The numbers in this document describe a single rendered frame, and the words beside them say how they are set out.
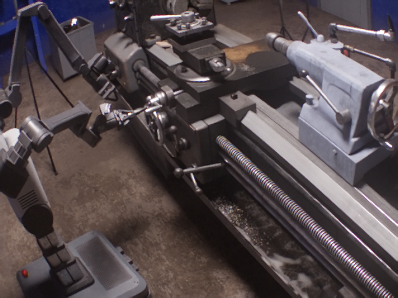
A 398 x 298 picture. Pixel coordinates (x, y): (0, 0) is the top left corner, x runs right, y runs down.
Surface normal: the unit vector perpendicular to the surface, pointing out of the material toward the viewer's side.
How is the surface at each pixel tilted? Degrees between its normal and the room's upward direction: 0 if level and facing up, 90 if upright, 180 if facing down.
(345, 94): 76
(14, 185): 90
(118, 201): 0
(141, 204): 0
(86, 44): 90
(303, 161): 36
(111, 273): 0
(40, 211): 90
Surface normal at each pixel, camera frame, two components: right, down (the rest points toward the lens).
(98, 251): -0.11, -0.81
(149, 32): 0.48, 0.46
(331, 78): -0.88, 0.24
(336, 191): -0.60, -0.45
